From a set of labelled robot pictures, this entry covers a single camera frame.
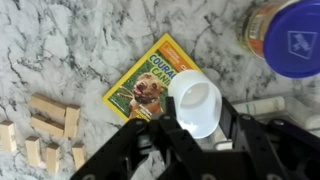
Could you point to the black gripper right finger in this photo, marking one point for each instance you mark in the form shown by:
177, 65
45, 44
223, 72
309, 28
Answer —
266, 143

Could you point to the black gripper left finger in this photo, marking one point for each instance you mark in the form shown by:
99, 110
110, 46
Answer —
110, 156

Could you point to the white plastic measuring cup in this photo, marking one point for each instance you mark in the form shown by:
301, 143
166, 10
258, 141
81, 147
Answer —
196, 103

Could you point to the light wooden block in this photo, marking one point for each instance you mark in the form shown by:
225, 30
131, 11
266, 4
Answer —
7, 135
46, 125
52, 157
32, 150
71, 120
48, 105
78, 155

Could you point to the clear plastic organizer tray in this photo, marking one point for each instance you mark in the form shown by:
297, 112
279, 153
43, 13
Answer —
300, 96

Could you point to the yellow dog picture book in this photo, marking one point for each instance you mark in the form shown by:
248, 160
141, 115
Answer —
140, 83

